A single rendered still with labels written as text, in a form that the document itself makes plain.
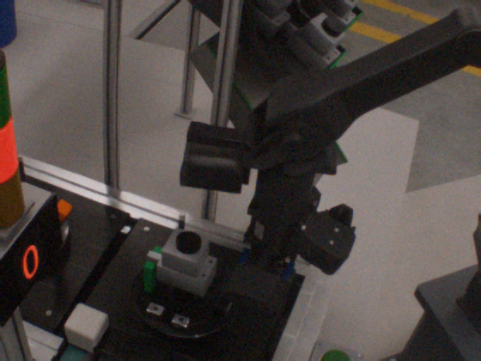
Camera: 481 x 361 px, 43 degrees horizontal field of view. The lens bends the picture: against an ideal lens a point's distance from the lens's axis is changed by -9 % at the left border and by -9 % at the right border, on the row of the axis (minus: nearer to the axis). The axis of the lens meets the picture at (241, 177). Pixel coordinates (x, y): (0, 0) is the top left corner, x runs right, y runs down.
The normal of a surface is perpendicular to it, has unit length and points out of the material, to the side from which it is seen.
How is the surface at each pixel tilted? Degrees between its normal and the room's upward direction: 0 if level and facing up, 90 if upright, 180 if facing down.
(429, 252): 1
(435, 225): 0
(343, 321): 0
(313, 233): 17
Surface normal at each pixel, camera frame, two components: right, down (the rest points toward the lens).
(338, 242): 0.38, -0.63
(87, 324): 0.11, -0.74
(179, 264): -0.33, 0.60
